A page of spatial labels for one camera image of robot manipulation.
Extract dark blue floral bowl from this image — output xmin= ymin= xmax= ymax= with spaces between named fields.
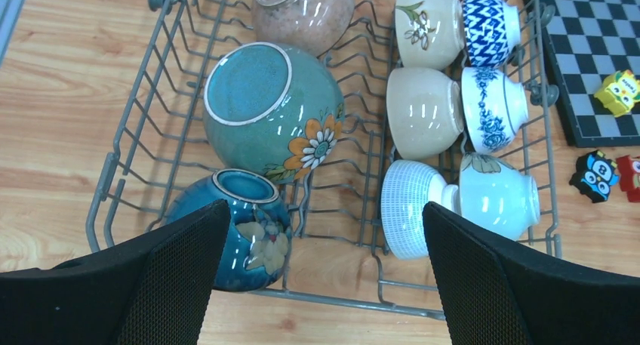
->
xmin=165 ymin=168 xmax=292 ymax=292

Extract grey wire dish rack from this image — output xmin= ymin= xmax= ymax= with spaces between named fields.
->
xmin=85 ymin=0 xmax=562 ymax=319

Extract white bowl blue roses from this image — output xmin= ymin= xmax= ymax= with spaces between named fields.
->
xmin=461 ymin=67 xmax=528 ymax=154

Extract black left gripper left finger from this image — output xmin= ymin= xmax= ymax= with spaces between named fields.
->
xmin=1 ymin=200 xmax=230 ymax=344

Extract white bowl green dashes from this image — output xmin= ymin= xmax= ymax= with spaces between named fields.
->
xmin=380 ymin=159 xmax=460 ymax=260

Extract blue white zigzag bowl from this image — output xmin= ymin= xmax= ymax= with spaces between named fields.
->
xmin=462 ymin=0 xmax=521 ymax=68

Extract black blue owl block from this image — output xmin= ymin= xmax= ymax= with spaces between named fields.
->
xmin=569 ymin=149 xmax=620 ymax=203

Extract yellow owl toy block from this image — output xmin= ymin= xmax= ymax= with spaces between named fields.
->
xmin=594 ymin=69 xmax=639 ymax=118

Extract black white chessboard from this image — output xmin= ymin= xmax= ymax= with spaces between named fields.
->
xmin=523 ymin=0 xmax=639 ymax=147

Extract teal bowl with orange flower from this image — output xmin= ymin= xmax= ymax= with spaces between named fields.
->
xmin=203 ymin=42 xmax=346 ymax=184

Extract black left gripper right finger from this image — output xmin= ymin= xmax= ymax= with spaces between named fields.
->
xmin=423 ymin=202 xmax=639 ymax=344

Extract plain beige bowl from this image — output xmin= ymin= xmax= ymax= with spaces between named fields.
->
xmin=386 ymin=67 xmax=465 ymax=161

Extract mint green leaf bowl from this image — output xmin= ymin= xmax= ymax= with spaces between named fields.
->
xmin=459 ymin=152 xmax=540 ymax=240

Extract beige bowl with flower sprig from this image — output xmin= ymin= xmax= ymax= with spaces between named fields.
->
xmin=394 ymin=0 xmax=466 ymax=71

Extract red owl toy block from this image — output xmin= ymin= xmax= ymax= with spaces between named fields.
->
xmin=616 ymin=155 xmax=639 ymax=203

